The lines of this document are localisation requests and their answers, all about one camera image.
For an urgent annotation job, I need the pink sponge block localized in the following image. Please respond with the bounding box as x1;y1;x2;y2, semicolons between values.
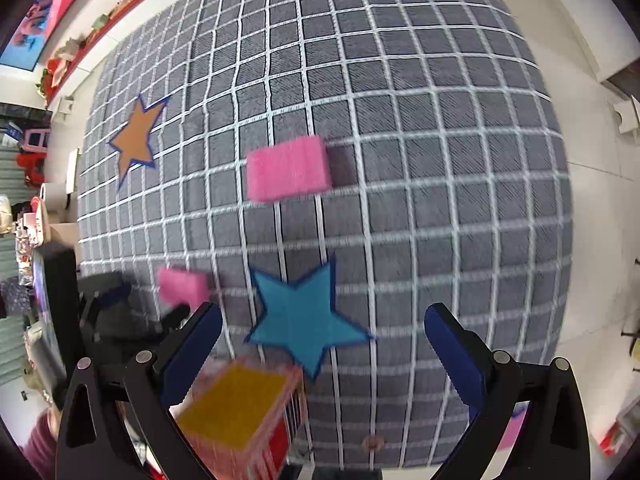
246;136;332;203
157;266;209;311

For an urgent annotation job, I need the pink red carton box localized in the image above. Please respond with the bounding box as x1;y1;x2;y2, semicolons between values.
170;358;307;479

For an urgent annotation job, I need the grey checkered star rug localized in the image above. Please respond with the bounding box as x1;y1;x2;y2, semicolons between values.
78;0;574;469

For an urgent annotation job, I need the wall television screen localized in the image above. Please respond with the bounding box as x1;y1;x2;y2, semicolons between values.
1;0;56;70

